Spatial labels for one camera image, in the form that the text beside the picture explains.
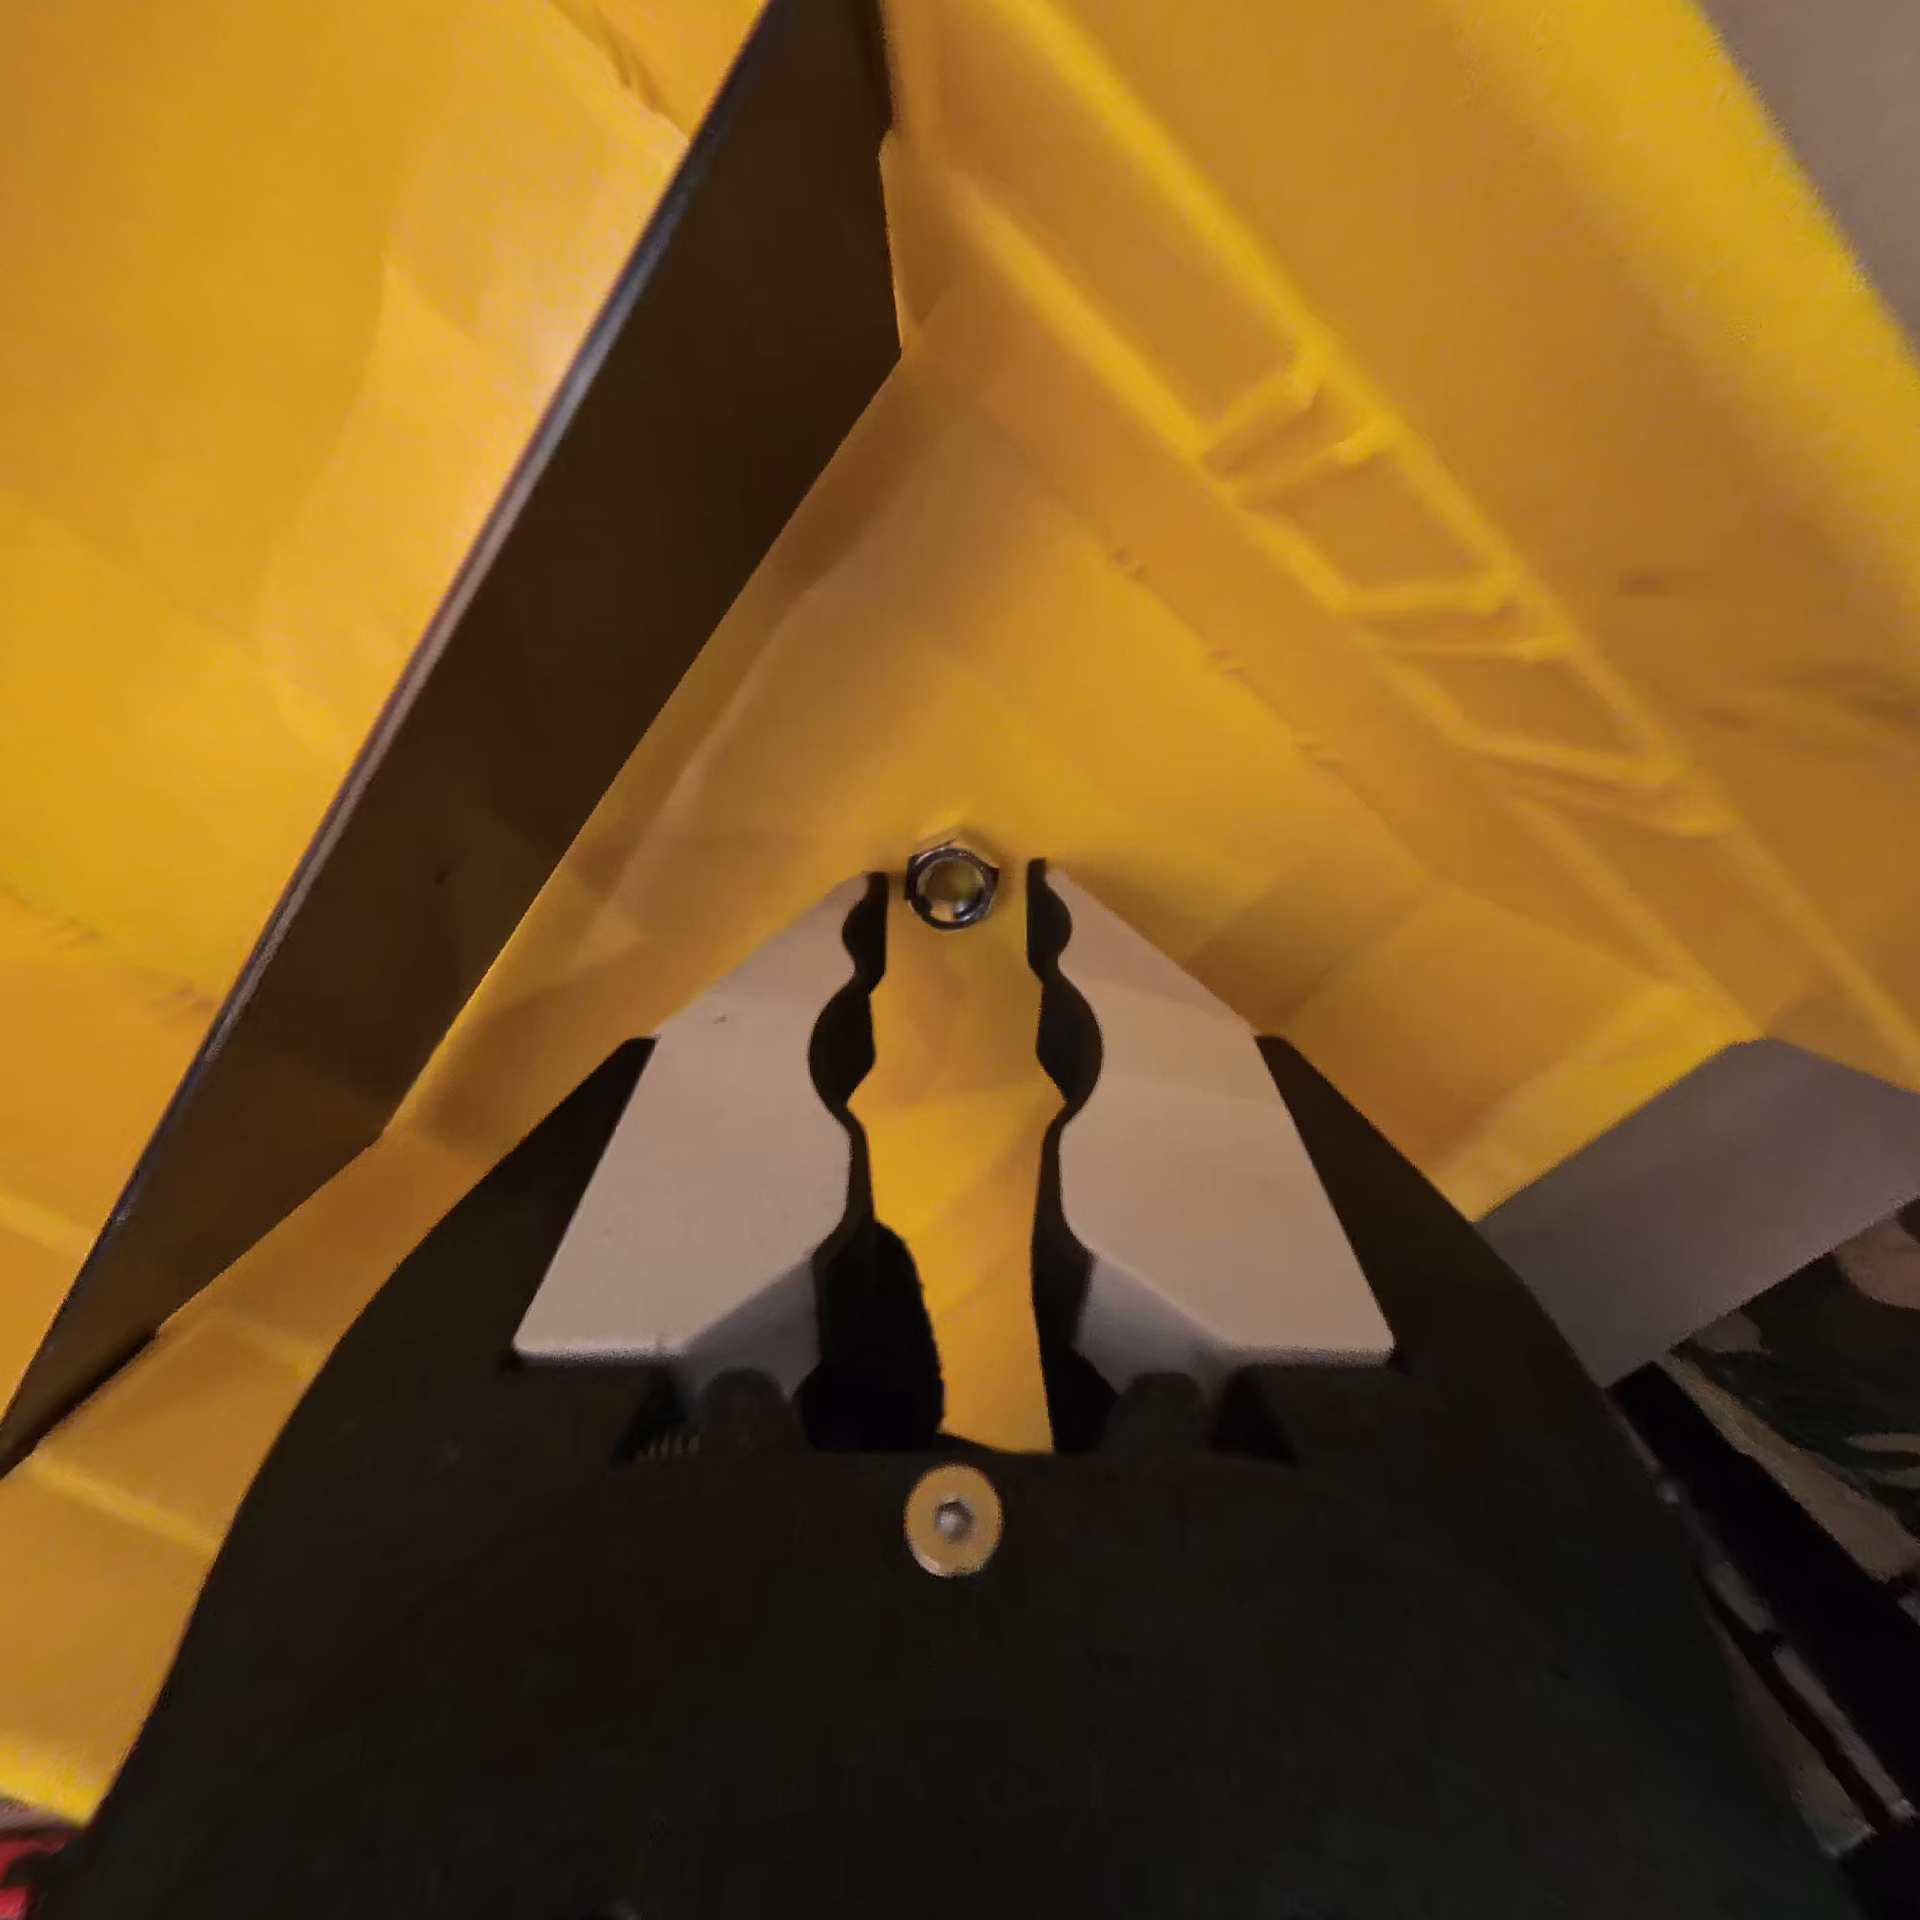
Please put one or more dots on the person's camouflage pants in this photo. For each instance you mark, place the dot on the person's camouflage pants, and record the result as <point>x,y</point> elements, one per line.
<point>1846,1381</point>

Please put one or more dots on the yellow storage bin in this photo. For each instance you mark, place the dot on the yellow storage bin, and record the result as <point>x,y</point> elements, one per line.
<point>1200,676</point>

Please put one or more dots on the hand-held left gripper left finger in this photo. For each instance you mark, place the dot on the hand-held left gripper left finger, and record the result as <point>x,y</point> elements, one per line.
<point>705,1202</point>

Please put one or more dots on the steel hex nut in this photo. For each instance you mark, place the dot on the steel hex nut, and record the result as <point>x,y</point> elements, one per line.
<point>917,886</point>

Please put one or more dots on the black bin divider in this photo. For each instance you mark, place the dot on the black bin divider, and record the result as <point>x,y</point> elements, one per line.
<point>523,720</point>

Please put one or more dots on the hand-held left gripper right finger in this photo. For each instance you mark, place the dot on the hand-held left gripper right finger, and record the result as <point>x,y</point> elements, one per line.
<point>1214,1202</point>

